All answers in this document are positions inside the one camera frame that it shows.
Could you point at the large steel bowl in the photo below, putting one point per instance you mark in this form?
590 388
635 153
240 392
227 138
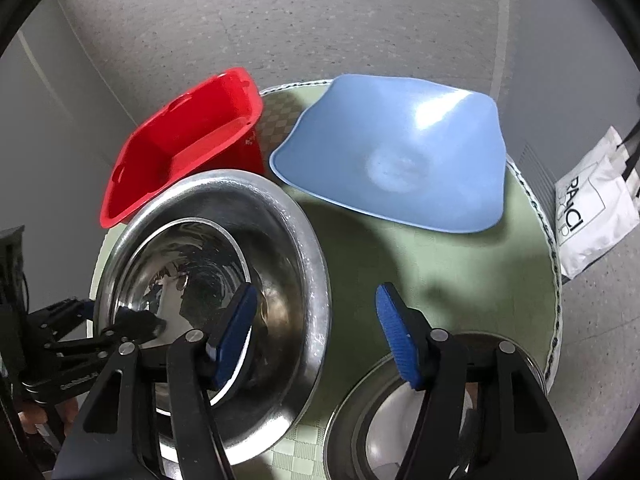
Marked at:
292 265

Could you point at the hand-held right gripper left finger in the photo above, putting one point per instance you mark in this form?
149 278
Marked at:
234 336

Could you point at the green checkered tablecloth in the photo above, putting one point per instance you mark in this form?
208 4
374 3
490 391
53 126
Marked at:
440 275

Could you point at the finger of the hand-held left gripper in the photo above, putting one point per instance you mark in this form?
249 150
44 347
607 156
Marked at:
70 312
142 327

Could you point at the person's left hand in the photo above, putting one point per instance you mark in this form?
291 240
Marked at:
45 412

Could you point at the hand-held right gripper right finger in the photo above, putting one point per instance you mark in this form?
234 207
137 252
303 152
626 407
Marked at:
397 340

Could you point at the small steel bowl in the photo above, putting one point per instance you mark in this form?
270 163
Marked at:
357 427

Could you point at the blue plastic bowl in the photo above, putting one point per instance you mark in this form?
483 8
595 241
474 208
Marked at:
395 160

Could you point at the red plastic basin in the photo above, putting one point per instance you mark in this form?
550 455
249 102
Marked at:
150 160

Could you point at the white paper bag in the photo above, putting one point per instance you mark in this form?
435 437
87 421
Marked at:
590 220

